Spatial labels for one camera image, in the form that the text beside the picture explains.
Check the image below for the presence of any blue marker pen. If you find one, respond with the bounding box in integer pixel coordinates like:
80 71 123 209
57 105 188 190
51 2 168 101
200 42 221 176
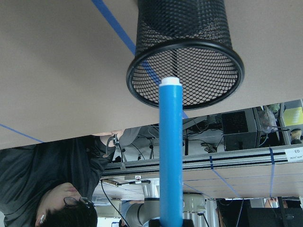
159 77 183 227

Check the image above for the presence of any black computer tower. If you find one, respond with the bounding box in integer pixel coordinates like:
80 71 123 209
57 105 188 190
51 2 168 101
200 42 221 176
221 107 261 151

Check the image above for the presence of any near black mesh pen cup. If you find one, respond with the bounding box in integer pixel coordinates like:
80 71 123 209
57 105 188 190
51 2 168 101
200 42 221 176
126 0 244 110

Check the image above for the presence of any person in black jacket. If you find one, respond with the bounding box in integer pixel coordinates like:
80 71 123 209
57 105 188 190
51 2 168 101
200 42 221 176
0 130 124 227

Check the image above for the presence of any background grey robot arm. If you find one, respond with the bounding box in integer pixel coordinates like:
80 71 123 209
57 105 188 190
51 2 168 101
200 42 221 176
121 198 160 227

